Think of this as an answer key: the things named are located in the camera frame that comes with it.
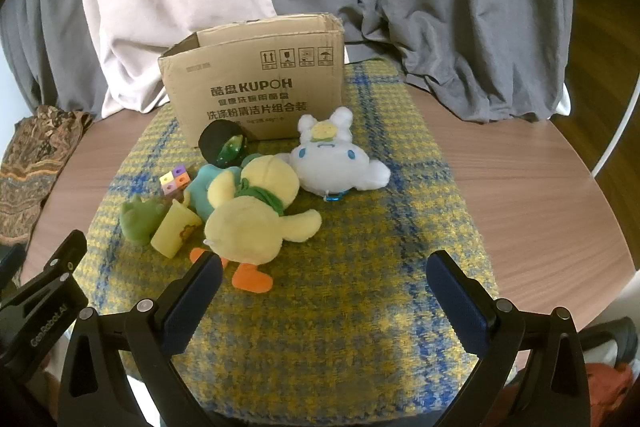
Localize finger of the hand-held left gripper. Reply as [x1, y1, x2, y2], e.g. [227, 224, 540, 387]
[42, 229, 88, 280]

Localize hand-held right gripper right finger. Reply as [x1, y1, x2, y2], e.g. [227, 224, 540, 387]
[425, 249, 593, 427]

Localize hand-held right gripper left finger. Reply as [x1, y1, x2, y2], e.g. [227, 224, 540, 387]
[57, 252, 223, 427]

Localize green frog toy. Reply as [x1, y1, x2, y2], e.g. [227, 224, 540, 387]
[119, 195, 168, 247]

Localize yellow duck plush toy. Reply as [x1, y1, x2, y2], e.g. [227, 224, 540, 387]
[189, 155, 323, 294]

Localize teal star plush cushion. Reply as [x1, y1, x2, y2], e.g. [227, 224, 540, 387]
[186, 152, 261, 228]

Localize white bunny plush toy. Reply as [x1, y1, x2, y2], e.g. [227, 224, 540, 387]
[290, 106, 392, 202]

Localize printed cardboard box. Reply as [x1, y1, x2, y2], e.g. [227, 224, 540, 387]
[158, 13, 347, 150]

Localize yellow cup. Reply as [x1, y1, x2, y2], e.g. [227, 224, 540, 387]
[150, 198, 202, 257]

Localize yellow blue checked mat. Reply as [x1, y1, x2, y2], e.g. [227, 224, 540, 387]
[75, 57, 501, 418]

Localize brown patterned cloth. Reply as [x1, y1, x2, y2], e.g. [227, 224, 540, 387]
[0, 104, 96, 253]

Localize small multicoloured cube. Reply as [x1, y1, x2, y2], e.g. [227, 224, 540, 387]
[159, 163, 192, 196]

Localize black grey object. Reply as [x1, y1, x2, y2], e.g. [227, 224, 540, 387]
[580, 317, 640, 368]

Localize black round toy green spikes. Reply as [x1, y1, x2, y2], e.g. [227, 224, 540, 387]
[198, 119, 249, 168]

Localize orange cloth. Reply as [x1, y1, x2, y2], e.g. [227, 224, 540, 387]
[582, 359, 638, 427]

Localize white hoop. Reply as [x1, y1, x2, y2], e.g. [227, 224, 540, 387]
[590, 72, 640, 178]

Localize white sheet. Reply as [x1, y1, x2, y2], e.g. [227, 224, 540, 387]
[550, 81, 572, 116]

